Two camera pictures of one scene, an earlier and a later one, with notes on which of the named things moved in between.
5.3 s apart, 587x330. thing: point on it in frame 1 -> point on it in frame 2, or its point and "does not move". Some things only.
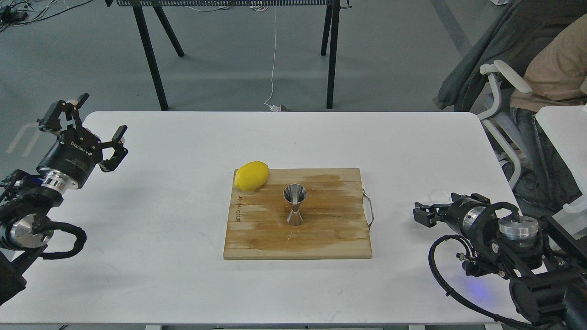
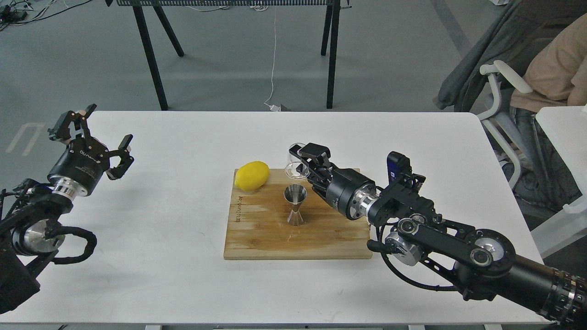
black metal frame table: x=329 y=35 does not move
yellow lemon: x=251 y=176 does not move
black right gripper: x=460 y=213 -> x=345 y=189
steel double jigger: x=295 y=194 does not move
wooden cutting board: x=331 y=211 does not move
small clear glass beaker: x=438 y=196 -> x=295 y=160
